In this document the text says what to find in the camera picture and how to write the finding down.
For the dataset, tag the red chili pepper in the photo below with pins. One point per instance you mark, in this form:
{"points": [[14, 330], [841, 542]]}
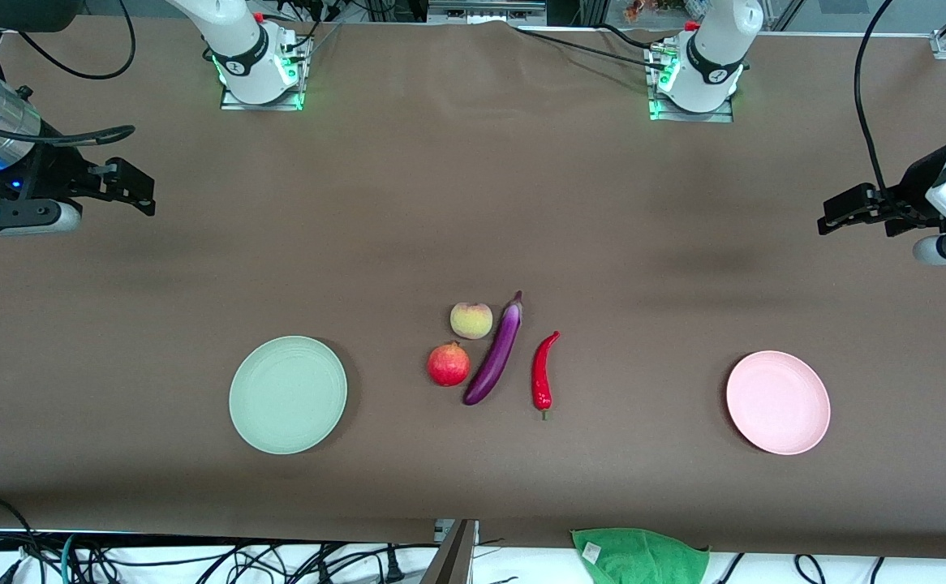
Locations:
{"points": [[541, 377]]}

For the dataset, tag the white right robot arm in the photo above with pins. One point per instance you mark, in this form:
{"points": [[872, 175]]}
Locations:
{"points": [[238, 49]]}

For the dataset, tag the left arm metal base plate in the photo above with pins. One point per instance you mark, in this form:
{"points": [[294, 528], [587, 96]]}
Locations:
{"points": [[696, 116]]}

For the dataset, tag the pink plate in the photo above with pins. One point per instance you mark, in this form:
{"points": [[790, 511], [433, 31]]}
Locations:
{"points": [[778, 402]]}

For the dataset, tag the pale green plate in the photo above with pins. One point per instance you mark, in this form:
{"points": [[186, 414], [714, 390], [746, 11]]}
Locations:
{"points": [[288, 395]]}

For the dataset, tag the grey metal box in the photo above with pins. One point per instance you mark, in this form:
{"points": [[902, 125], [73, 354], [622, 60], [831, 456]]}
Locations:
{"points": [[485, 10]]}

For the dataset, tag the dark metal post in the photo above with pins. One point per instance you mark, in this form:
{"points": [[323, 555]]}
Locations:
{"points": [[453, 564]]}

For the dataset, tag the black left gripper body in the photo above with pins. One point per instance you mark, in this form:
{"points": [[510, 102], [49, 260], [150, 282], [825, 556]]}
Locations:
{"points": [[916, 185]]}

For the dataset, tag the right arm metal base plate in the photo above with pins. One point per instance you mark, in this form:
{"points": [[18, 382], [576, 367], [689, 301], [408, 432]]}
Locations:
{"points": [[234, 104]]}

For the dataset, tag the black power plug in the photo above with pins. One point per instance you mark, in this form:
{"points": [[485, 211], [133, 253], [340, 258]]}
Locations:
{"points": [[393, 568]]}

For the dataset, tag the brown table cover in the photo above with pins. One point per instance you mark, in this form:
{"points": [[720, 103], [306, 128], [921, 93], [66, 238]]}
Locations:
{"points": [[473, 203]]}

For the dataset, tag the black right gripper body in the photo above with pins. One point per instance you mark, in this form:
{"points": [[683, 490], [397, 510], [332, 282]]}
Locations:
{"points": [[53, 172]]}

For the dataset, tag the red pomegranate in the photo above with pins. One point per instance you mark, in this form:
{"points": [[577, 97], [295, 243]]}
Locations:
{"points": [[449, 365]]}

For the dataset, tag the purple eggplant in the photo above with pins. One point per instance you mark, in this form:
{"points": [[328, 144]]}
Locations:
{"points": [[493, 357]]}

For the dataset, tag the yellow-pink peach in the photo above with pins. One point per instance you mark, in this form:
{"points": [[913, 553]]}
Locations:
{"points": [[471, 320]]}

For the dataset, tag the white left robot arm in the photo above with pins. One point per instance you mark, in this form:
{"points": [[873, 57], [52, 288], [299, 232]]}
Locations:
{"points": [[712, 57]]}

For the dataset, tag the green cloth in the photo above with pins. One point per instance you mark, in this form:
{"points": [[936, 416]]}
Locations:
{"points": [[639, 558]]}

